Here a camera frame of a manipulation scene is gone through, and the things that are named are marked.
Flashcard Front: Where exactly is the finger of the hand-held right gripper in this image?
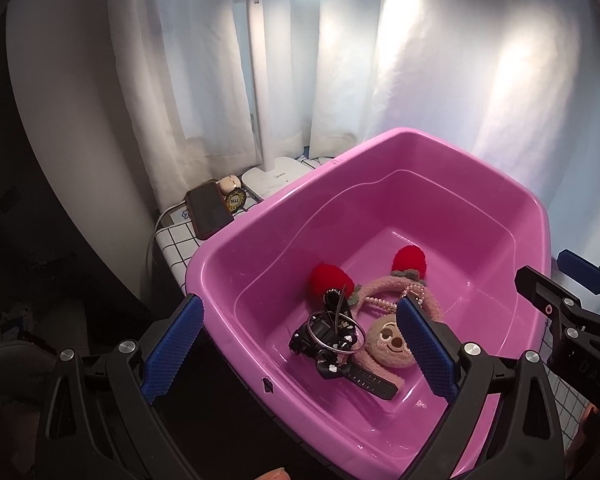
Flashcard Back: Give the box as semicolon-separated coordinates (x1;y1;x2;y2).
514;265;600;347
556;249;600;321

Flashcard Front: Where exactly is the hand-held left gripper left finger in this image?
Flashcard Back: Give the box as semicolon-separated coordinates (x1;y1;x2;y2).
35;292;206;480

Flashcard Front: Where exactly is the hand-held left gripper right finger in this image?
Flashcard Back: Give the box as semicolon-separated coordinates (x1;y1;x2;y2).
395;295;566;480

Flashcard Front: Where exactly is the beige plush sloth keychain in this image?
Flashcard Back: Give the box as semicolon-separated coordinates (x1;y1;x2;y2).
362;314;421;370

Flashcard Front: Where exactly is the silver bangle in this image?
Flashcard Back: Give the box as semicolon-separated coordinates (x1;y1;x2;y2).
309;311;367;354

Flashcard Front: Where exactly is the black hair clip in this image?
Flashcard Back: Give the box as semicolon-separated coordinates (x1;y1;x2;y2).
322;285;356;341

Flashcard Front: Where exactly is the black patterned hair bow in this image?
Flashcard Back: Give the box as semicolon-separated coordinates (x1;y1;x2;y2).
288;310;366;377

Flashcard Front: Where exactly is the pink plastic tub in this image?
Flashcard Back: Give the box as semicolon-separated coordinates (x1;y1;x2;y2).
184;127;552;480

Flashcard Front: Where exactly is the black wrist watch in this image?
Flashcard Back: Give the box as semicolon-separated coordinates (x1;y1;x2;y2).
316;360;399;401

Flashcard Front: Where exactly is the pink strawberry plush headband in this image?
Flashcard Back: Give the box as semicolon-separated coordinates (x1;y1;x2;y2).
308;246;447;386

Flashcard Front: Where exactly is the black smartphone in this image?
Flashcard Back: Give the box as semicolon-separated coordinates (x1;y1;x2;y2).
185;180;236;241

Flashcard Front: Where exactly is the white curtain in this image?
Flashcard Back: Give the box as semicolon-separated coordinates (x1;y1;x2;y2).
107;0;600;271

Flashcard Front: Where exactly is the white desk lamp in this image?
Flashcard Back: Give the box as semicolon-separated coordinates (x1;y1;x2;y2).
232;0;313;202

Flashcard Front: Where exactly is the white cable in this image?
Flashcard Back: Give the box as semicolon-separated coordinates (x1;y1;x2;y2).
152;200;188;241

